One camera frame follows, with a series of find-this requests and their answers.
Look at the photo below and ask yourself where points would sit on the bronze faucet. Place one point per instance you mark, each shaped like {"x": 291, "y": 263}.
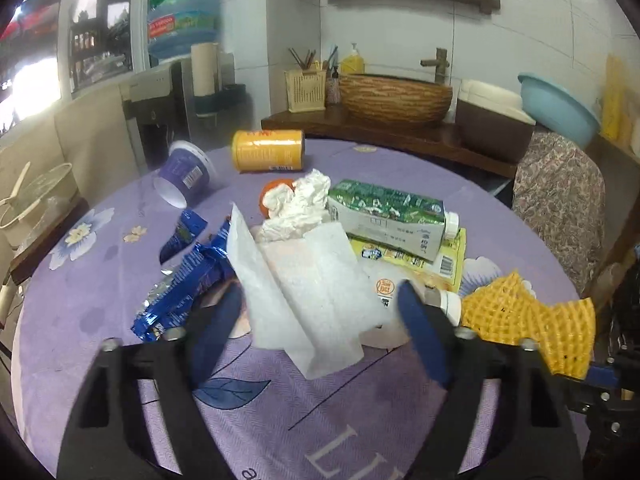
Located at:
{"x": 440, "y": 65}

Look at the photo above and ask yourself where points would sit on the beige fabric cover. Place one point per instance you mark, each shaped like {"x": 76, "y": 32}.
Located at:
{"x": 90, "y": 135}

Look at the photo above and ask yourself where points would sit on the green and white milk carton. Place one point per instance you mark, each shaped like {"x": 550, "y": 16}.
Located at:
{"x": 380, "y": 210}

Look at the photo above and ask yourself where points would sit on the yellow pump soap bottle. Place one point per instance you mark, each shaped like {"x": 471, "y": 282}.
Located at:
{"x": 352, "y": 62}

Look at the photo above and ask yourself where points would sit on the brown ribbed basin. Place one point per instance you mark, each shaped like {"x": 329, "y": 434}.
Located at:
{"x": 395, "y": 100}

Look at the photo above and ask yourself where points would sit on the crumpled white tissue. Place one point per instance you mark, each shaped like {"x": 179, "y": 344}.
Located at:
{"x": 300, "y": 205}

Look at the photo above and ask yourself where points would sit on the white paper napkin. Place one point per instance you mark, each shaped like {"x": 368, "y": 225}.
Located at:
{"x": 300, "y": 300}

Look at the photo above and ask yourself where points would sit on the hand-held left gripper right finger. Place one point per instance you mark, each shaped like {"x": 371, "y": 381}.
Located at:
{"x": 422, "y": 330}

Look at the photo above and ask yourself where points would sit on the brown wooden side table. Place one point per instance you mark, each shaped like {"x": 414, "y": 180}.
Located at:
{"x": 45, "y": 245}

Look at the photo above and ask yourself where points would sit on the dark wooden counter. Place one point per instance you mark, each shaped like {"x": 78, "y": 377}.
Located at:
{"x": 320, "y": 122}

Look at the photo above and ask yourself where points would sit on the yellow waffle cloth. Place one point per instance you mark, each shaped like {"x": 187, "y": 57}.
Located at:
{"x": 525, "y": 320}

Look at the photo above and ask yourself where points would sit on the dark blue paper cup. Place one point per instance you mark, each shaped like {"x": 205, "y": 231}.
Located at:
{"x": 185, "y": 170}

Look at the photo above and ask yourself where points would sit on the bundle of chopsticks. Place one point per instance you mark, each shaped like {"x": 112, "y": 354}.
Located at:
{"x": 302, "y": 60}

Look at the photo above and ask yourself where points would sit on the yellow snack canister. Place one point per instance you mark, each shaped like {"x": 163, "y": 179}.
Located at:
{"x": 270, "y": 150}

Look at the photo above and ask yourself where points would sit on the small speckled bottle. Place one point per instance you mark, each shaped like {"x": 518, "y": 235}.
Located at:
{"x": 334, "y": 90}

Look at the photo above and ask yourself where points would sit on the purple floral tablecloth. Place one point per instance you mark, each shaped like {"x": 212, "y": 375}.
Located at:
{"x": 300, "y": 420}

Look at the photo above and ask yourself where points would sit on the blue foil snack wrapper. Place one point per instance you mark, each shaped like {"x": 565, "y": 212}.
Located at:
{"x": 180, "y": 295}

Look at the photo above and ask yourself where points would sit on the white plastic bottle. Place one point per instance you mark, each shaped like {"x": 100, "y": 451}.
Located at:
{"x": 385, "y": 285}

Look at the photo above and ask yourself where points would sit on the light blue plastic basin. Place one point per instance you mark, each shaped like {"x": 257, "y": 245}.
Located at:
{"x": 560, "y": 110}

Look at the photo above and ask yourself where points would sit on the beige paper cup tube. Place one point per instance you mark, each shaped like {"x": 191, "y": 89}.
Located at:
{"x": 205, "y": 70}

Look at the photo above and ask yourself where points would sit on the white mesh swatter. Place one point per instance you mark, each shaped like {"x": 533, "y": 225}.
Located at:
{"x": 20, "y": 180}

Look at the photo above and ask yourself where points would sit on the flattened yellow carton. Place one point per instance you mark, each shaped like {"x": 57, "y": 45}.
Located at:
{"x": 450, "y": 265}

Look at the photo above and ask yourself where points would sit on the grey water dispenser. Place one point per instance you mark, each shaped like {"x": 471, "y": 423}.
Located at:
{"x": 160, "y": 85}

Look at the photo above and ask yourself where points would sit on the beige plastic utensil basket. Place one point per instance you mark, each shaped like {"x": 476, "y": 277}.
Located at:
{"x": 305, "y": 90}

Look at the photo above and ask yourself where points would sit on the floral chair cover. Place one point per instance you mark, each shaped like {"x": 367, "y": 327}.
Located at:
{"x": 560, "y": 200}

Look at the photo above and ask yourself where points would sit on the glass window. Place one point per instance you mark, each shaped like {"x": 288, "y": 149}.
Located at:
{"x": 90, "y": 25}

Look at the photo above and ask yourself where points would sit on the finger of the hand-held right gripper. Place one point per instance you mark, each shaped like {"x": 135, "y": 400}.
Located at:
{"x": 602, "y": 375}

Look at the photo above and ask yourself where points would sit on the dark teal cup holder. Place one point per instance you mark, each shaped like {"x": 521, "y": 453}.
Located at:
{"x": 230, "y": 97}

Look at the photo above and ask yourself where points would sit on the blue water jug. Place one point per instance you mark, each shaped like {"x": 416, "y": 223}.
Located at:
{"x": 182, "y": 10}

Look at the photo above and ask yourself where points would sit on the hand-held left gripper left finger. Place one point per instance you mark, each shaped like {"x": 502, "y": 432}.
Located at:
{"x": 220, "y": 325}

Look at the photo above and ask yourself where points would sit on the small blue wrapper piece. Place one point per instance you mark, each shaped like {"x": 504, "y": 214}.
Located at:
{"x": 182, "y": 232}

